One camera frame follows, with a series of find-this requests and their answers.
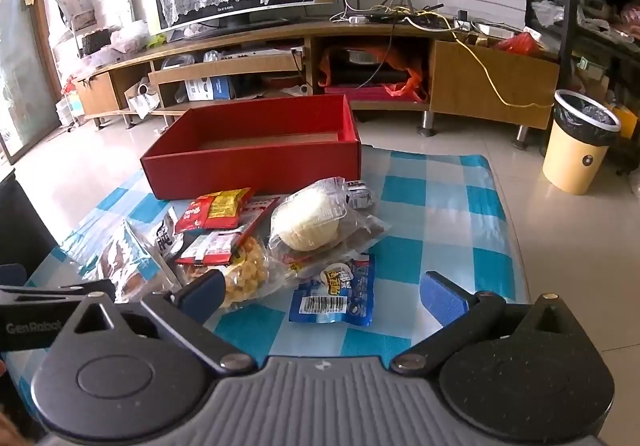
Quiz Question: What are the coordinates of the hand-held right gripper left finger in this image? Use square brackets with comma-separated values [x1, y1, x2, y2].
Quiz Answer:
[60, 270, 257, 375]

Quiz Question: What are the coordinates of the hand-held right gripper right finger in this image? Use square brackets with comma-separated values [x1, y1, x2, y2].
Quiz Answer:
[390, 271, 593, 375]

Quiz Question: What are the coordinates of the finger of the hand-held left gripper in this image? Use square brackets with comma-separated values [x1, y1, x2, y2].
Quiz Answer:
[0, 263, 117, 305]

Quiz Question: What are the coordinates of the yellow puffed balls packet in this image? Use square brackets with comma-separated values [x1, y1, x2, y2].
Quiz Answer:
[177, 233, 281, 311]

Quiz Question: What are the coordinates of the red silver spicy strip packet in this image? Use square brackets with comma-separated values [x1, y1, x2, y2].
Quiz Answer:
[177, 197, 282, 267]

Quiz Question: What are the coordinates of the white wafer packet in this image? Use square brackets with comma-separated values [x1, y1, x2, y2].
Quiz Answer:
[145, 208, 188, 267]

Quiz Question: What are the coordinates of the red yellow snack packet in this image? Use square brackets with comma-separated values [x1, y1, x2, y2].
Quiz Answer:
[175, 187, 253, 233]

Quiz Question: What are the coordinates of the bread packet with blue stripe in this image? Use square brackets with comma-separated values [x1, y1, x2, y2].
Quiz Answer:
[62, 218, 181, 304]

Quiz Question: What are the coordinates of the blue snack packet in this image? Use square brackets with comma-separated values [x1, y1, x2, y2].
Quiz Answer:
[289, 254, 376, 327]

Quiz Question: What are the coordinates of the round bread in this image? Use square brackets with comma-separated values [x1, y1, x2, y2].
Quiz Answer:
[269, 177, 351, 277]

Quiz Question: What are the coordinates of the red cardboard box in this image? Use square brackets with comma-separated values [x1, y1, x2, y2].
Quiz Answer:
[140, 94, 362, 201]

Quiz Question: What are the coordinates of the blue white checked tablecloth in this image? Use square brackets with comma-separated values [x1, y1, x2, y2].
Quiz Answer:
[20, 146, 531, 427]

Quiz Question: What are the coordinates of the black cabinet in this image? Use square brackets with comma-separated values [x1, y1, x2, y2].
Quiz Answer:
[0, 171, 61, 277]

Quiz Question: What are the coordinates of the small silver snack packet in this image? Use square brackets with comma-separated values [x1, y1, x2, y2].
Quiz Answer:
[345, 180, 376, 211]

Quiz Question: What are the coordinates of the yellow trash bin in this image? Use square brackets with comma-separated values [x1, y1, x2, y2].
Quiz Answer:
[542, 90, 622, 195]

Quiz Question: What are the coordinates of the white plastic bag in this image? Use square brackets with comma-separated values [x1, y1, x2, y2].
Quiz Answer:
[125, 78, 161, 119]

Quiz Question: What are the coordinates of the white blue carton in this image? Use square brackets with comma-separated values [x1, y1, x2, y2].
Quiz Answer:
[185, 76, 236, 101]

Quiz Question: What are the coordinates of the glass door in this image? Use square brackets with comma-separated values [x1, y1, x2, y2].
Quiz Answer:
[0, 0, 61, 167]

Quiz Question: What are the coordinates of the wooden television stand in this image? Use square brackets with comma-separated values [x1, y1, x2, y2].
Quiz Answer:
[72, 18, 561, 131]

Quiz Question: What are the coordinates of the orange plastic bag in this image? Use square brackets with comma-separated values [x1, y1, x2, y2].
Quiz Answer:
[320, 43, 431, 101]

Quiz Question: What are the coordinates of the black basket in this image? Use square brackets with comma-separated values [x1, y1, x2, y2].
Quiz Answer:
[80, 28, 113, 54]

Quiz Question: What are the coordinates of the white storage cart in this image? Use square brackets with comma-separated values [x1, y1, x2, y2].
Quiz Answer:
[52, 0, 96, 131]

